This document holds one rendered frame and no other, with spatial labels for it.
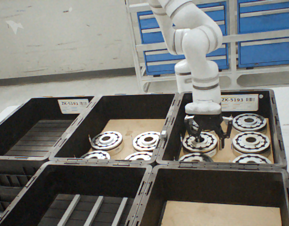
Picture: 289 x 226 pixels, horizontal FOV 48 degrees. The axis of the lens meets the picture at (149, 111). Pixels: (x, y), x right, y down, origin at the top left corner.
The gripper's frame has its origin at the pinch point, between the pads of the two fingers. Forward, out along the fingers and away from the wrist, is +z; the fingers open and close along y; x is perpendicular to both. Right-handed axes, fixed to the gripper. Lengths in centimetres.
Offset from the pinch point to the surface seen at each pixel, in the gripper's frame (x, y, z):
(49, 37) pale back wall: -241, 227, 31
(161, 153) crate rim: 16.3, 9.3, -7.7
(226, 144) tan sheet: -3.4, -4.2, 2.3
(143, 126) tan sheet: -11.7, 25.3, 2.3
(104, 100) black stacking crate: -15.9, 40.6, -5.8
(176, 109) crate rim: -6.5, 10.8, -7.7
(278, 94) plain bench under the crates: -63, -20, 15
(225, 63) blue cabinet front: -189, 19, 48
